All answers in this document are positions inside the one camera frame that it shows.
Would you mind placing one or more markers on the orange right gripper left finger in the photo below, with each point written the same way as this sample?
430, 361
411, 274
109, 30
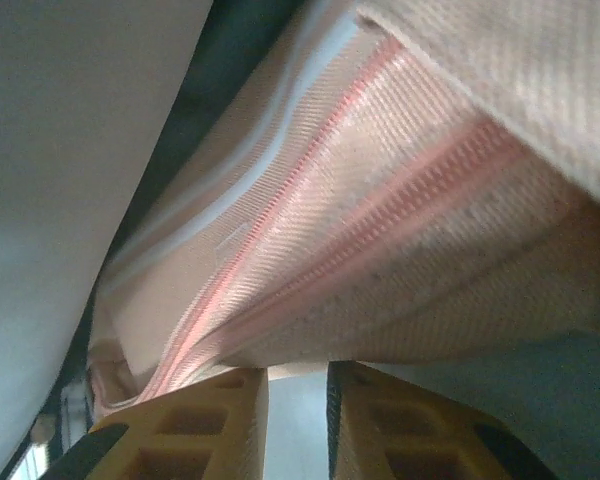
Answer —
190, 430

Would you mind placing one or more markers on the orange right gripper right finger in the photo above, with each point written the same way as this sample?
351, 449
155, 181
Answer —
410, 435

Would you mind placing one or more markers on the pink pencil pouch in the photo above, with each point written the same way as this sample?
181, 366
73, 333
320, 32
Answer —
380, 225

